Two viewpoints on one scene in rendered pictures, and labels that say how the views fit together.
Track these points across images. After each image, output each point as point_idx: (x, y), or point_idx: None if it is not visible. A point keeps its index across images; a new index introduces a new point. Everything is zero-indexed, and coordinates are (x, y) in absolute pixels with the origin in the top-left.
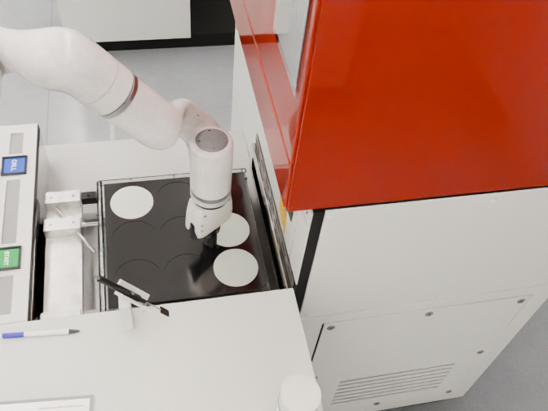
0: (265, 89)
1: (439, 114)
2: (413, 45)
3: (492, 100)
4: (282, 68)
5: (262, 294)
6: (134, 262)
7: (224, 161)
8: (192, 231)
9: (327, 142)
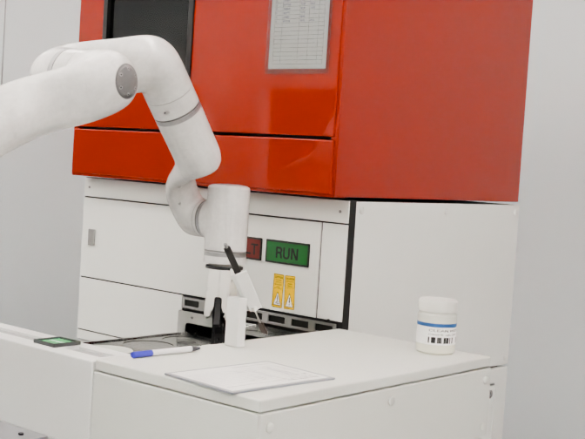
0: (253, 144)
1: (405, 97)
2: (387, 27)
3: (427, 91)
4: (292, 83)
5: (320, 331)
6: None
7: (249, 198)
8: (215, 313)
9: (354, 111)
